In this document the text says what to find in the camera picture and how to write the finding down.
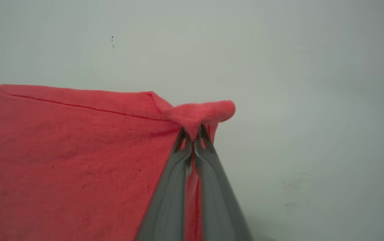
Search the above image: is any red and white garment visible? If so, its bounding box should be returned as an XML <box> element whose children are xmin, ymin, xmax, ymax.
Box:
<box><xmin>0</xmin><ymin>84</ymin><xmax>236</xmax><ymax>241</ymax></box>

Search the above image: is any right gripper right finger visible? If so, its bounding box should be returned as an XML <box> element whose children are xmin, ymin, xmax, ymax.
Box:
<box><xmin>194</xmin><ymin>124</ymin><xmax>255</xmax><ymax>241</ymax></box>

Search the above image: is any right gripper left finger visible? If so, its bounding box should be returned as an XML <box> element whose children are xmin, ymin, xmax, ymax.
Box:
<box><xmin>135</xmin><ymin>127</ymin><xmax>193</xmax><ymax>241</ymax></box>

